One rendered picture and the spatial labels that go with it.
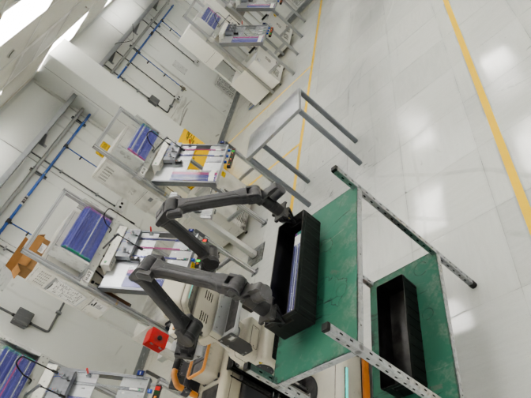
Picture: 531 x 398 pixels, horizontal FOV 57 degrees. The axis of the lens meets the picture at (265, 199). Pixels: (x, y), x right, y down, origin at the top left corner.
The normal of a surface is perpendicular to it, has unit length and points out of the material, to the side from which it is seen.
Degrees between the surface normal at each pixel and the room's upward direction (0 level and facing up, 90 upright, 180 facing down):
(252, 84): 90
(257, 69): 90
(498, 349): 0
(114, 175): 90
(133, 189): 90
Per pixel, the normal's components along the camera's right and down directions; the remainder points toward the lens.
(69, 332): 0.64, -0.52
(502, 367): -0.75, -0.56
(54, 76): -0.14, 0.66
